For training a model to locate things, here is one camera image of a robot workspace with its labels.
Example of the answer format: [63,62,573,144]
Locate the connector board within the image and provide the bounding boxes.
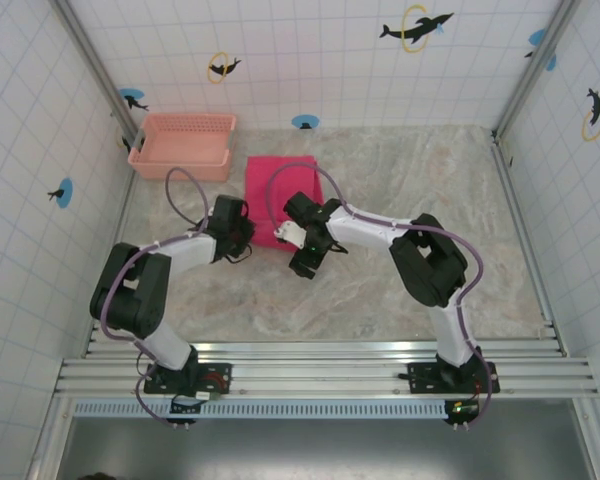
[168,393,202,430]
[443,397,481,431]

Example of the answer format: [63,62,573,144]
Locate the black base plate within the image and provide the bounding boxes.
[397,360,501,396]
[143,360,234,396]

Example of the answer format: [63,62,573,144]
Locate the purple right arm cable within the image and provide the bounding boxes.
[265,160,496,429]

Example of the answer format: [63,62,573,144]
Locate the pink long pants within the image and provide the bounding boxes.
[243,155,326,250]

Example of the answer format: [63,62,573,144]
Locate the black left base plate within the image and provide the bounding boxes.
[143,360,234,396]

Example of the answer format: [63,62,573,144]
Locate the left connector board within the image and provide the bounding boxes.
[168,393,202,430]

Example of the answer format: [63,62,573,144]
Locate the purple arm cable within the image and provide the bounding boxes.
[98,167,216,427]
[265,160,496,429]

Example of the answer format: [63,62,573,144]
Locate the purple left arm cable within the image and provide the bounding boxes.
[98,167,216,427]

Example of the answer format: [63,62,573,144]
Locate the aluminium side rail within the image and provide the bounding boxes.
[489,137,569,357]
[82,149,142,359]

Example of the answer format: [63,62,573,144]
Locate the pink plastic basket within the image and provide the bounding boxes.
[127,112,239,182]

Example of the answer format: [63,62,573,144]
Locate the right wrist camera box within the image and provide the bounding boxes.
[272,221,307,250]

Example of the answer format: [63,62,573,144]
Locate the upright dolphin yellow ring sticker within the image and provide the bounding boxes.
[581,87,600,142]

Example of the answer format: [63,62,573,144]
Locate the aluminium mounting rail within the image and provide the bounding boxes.
[53,341,600,400]

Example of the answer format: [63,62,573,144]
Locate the slotted cable duct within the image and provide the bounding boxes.
[72,398,454,419]

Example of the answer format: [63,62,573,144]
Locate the aluminium corner post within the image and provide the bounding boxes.
[49,0,144,139]
[494,0,584,141]

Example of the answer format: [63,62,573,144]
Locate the right connector board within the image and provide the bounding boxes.
[443,397,481,431]

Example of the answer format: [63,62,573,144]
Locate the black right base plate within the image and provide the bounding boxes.
[397,360,501,396]

